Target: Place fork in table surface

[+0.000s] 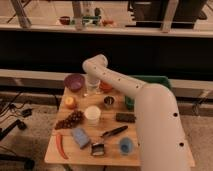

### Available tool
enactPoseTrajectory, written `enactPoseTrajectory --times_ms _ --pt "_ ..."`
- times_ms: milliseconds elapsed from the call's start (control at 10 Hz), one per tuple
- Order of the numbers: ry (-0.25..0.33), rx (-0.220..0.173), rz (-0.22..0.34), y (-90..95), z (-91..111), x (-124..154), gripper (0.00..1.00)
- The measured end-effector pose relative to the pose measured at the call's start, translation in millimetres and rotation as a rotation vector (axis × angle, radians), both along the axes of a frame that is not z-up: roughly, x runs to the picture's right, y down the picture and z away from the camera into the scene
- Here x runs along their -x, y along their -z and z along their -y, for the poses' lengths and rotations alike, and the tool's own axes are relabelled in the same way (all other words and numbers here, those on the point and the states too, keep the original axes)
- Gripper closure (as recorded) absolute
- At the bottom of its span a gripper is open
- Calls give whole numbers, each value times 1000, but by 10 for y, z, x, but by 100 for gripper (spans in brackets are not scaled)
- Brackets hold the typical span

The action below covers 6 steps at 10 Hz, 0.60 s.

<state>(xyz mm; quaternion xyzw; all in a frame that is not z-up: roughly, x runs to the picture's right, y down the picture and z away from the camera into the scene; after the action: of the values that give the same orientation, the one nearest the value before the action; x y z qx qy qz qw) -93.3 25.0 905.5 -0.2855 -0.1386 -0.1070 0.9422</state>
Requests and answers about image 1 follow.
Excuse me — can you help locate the green dish rack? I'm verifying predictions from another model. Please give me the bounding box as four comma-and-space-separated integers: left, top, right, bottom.
125, 75, 171, 110

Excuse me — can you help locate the clear glass cup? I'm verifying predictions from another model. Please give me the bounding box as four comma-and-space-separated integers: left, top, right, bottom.
86, 74, 100, 94

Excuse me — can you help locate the red bowl in background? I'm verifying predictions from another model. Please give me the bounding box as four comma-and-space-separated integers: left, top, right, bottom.
59, 16, 70, 25

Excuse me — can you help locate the purple bowl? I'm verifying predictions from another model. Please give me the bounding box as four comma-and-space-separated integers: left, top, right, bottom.
64, 73, 85, 92

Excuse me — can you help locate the dark grape bunch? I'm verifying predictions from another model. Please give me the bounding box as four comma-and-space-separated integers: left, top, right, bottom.
55, 110, 84, 130

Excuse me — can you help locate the orange bowl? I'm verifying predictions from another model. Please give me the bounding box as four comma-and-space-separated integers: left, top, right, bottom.
99, 81, 113, 93

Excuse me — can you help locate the green box in background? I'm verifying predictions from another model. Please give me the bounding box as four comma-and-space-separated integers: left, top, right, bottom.
82, 16, 100, 26

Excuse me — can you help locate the dark brown sponge block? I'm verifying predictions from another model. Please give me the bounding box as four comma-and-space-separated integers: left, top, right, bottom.
115, 113, 135, 123

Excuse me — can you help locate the white plastic cup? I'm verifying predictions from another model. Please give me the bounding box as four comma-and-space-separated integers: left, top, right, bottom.
84, 105, 101, 125

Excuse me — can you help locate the yellow red apple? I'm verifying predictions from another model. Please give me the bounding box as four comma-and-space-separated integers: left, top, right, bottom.
65, 96, 77, 109

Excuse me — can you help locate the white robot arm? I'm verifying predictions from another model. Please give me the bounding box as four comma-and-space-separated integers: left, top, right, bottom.
82, 54, 191, 171

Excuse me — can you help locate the blue plastic cup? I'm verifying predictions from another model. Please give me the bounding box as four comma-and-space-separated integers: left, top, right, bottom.
119, 137, 134, 155

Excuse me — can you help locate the red chili pepper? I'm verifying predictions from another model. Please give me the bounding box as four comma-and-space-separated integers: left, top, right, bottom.
56, 133, 68, 160

